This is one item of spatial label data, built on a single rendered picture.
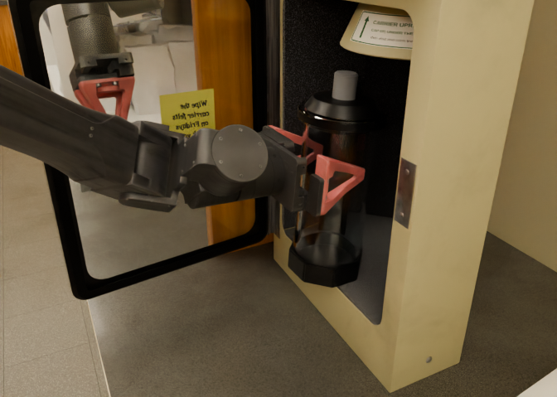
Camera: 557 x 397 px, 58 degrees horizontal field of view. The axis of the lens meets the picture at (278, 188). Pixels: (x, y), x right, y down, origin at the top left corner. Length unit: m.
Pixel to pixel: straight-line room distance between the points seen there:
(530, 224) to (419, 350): 0.43
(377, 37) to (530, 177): 0.50
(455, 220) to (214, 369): 0.35
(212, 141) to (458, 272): 0.32
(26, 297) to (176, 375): 1.93
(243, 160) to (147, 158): 0.10
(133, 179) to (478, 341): 0.50
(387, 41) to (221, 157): 0.22
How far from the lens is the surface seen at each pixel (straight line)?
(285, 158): 0.57
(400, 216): 0.53
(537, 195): 0.98
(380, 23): 0.57
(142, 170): 0.52
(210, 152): 0.46
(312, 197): 0.57
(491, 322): 0.80
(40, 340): 2.31
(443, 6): 0.46
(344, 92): 0.60
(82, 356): 2.17
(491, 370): 0.73
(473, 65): 0.50
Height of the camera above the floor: 1.42
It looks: 26 degrees down
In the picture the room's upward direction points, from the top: straight up
